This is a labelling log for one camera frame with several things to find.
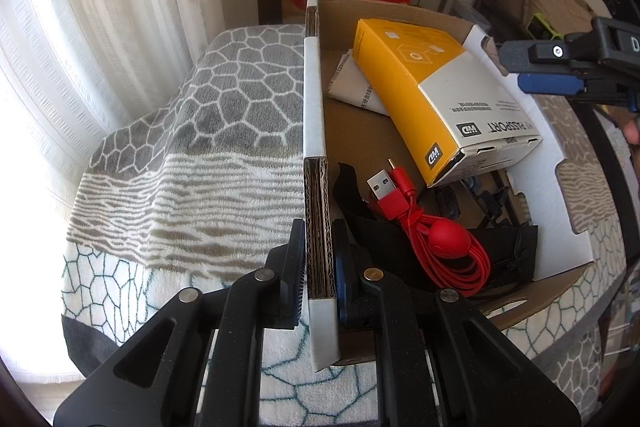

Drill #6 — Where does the white cardboard tray box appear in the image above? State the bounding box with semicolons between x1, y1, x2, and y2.
302;0;597;374

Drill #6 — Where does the grey white patterned blanket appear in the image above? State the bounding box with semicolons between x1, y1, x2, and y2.
60;24;628;427

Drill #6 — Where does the red usb cable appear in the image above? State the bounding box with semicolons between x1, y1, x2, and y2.
367;159;494;294

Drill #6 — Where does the orange and white box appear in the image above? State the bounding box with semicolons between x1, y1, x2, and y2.
352;19;544;188

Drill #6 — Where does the black plastic bracket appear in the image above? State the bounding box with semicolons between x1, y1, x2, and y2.
434;187;463;223

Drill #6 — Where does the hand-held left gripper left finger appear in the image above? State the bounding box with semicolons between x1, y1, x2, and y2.
52;219;307;427

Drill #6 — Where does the white curtain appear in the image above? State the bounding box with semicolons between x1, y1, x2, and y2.
0;0;261;375

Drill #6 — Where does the white paper booklet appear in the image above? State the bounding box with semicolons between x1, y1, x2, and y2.
324;49;397;116

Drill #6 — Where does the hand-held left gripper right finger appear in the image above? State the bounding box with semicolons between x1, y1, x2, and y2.
332;219;582;427

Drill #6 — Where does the green portable device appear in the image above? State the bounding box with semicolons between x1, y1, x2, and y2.
527;12;557;41

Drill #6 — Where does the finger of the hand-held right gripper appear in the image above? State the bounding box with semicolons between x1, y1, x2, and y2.
517;72;587;95
497;34;596;76

